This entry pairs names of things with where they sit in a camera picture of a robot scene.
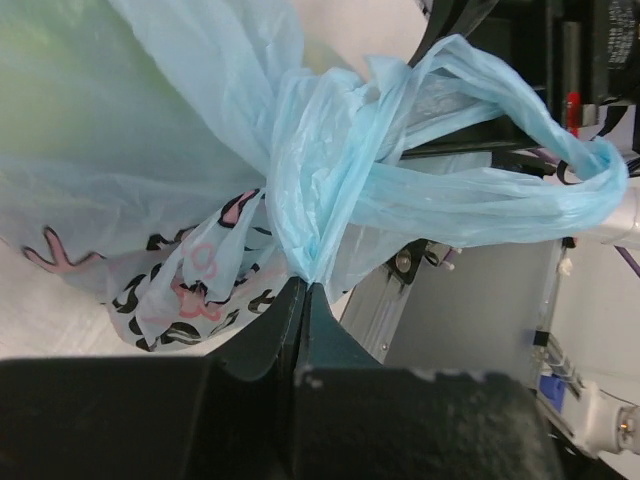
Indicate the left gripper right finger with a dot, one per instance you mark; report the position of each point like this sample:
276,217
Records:
324,343

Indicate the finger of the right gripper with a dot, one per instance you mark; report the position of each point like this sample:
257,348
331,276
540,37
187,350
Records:
518,32

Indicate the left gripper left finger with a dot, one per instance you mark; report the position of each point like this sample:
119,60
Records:
249,390

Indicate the light blue plastic bag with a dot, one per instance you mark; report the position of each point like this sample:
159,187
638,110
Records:
181,161

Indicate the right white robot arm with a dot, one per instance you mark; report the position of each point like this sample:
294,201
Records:
577,55

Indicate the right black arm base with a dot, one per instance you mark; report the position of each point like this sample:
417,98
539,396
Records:
404,265

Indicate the aluminium front rail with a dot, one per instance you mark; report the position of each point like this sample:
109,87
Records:
373,311

